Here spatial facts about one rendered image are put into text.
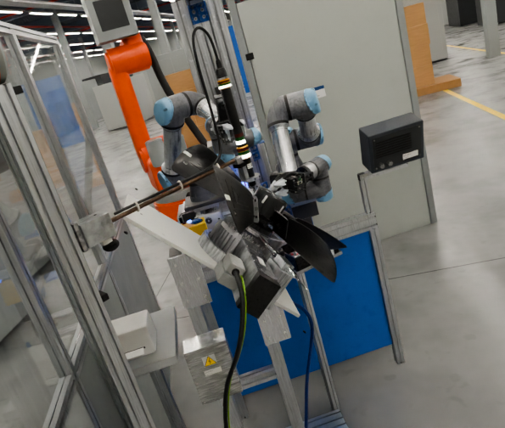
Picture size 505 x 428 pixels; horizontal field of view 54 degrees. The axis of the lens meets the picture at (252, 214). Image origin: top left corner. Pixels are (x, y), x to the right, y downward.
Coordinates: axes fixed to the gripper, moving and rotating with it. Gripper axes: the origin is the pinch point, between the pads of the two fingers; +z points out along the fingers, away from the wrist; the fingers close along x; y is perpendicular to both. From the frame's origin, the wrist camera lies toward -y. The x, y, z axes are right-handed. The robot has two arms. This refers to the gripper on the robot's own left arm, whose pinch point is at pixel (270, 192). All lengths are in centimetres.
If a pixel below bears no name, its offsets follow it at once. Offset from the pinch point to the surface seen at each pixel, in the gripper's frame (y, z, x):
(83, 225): 3, 77, -23
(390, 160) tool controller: 20, -60, 7
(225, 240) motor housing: 7.8, 34.0, 2.9
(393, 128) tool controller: 21, -61, -7
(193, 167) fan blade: -6.8, 28.7, -20.5
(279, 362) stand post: 17, 30, 55
